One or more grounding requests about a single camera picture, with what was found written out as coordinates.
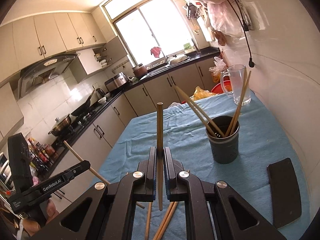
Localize steel pot with lid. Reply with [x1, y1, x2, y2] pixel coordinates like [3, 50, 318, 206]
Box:
[48, 114, 72, 137]

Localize black wok on stove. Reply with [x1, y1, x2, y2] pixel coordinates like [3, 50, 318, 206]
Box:
[71, 88, 95, 116]

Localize black smartphone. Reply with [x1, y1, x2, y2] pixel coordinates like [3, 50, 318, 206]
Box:
[267, 158, 302, 229]

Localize wooden chopstick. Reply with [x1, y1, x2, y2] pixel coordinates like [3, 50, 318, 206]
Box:
[226, 68, 248, 136]
[175, 86, 225, 138]
[153, 202, 174, 240]
[227, 71, 251, 135]
[157, 202, 178, 239]
[174, 84, 218, 138]
[144, 202, 152, 240]

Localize silver rice cooker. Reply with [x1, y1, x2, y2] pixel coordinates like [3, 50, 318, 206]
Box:
[104, 72, 128, 92]

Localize red plastic basin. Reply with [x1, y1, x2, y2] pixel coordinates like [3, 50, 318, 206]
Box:
[210, 80, 232, 94]

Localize pink cloth at window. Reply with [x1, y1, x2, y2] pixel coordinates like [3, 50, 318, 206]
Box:
[150, 47, 162, 58]

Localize left human hand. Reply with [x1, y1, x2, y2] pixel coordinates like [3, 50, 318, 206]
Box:
[22, 199, 60, 237]

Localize pink translucent hanging bag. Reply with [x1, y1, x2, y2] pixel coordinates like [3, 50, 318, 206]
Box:
[208, 1, 243, 38]

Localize yellow plastic bag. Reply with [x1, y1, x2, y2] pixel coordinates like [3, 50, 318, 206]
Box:
[193, 86, 216, 101]

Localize black range hood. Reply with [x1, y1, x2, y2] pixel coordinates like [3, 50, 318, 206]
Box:
[17, 53, 79, 99]

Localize dark teal chopstick holder cup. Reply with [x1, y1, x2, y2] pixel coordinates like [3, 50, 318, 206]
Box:
[206, 115, 240, 164]

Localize glass beer mug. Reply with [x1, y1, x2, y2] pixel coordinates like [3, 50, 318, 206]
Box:
[220, 64, 246, 105]

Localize brown clay pot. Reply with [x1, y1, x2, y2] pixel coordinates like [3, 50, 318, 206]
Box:
[132, 63, 148, 79]

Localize upper wall cabinets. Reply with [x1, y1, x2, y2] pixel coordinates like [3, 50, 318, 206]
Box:
[1, 12, 106, 82]

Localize electric kettle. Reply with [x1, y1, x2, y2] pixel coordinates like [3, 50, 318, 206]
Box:
[95, 88, 105, 99]

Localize white bowl on counter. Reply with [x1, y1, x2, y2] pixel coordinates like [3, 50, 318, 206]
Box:
[98, 96, 107, 105]

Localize lower kitchen cabinets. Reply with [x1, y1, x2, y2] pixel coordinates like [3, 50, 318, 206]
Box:
[44, 58, 221, 213]

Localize kitchen window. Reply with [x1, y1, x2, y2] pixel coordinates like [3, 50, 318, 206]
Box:
[101, 0, 195, 65]

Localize black power cable with plug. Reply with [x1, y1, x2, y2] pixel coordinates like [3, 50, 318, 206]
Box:
[227, 0, 256, 68]

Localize wall utensil rack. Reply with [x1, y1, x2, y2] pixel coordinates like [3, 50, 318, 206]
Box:
[184, 2, 200, 21]

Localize condiment bottles group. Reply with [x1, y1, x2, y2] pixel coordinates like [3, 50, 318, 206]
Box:
[27, 137, 53, 177]

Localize blue table cloth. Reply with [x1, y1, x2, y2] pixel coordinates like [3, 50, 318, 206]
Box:
[99, 96, 310, 239]

